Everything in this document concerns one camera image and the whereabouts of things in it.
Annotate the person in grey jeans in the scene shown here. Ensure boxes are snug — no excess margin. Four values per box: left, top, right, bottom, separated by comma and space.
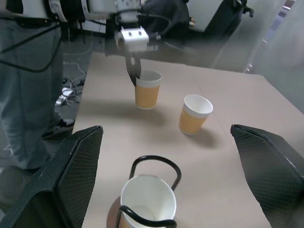
0, 0, 76, 170

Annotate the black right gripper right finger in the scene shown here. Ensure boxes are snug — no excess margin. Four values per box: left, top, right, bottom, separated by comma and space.
230, 123, 304, 228

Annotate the white robot torso shell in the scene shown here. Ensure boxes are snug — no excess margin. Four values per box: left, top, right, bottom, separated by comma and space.
48, 0, 70, 23

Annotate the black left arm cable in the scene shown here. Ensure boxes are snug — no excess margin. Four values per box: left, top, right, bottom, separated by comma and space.
138, 12, 172, 41

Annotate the black wire cup holder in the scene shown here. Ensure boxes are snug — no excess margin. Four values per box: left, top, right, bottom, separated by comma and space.
106, 154, 183, 228

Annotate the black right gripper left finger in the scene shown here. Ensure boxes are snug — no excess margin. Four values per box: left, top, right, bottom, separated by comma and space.
0, 125, 104, 228

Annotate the long black hanging cable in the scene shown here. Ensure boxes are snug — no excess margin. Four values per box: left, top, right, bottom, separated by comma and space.
0, 23, 63, 73

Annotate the white power strip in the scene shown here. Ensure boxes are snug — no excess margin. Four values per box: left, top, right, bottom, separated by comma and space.
55, 86, 75, 107

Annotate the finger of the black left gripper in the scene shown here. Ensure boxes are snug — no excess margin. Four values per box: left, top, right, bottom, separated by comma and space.
133, 54, 143, 79
124, 56, 138, 87

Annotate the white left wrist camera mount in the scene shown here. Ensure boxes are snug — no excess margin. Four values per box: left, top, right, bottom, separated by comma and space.
120, 27, 150, 52

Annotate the orange ribbed paper cup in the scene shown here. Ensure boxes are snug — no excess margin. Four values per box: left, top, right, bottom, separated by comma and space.
119, 175, 178, 228
134, 70, 163, 111
178, 94, 214, 136

